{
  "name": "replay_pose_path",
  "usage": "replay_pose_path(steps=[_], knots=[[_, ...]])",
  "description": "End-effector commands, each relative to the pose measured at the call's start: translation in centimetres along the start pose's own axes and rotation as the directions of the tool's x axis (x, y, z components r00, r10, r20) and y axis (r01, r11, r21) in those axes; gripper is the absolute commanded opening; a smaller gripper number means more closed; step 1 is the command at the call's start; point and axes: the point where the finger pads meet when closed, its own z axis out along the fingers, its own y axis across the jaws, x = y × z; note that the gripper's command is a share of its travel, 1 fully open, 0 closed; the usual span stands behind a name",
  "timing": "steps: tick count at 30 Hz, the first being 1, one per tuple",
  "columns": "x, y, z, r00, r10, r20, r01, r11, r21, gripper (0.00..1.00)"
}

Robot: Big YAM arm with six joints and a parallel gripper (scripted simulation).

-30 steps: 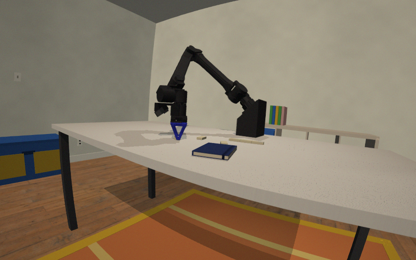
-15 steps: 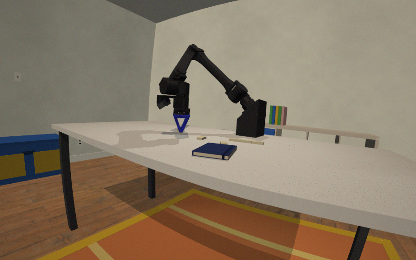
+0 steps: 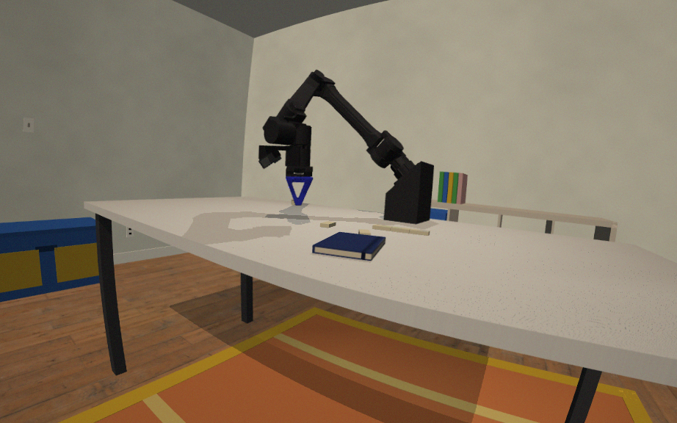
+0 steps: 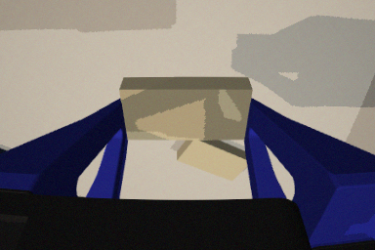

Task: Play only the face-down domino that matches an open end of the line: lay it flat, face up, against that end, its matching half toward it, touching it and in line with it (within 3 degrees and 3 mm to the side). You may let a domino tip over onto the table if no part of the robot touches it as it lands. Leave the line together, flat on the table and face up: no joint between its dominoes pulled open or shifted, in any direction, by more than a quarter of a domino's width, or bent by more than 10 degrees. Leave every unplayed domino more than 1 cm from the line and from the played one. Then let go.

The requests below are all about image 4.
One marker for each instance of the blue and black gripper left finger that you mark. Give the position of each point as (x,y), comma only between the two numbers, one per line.
(53,163)

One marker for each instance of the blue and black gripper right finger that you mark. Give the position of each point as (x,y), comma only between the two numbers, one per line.
(334,181)

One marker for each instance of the cream domino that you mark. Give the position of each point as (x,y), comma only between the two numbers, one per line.
(214,157)
(185,108)

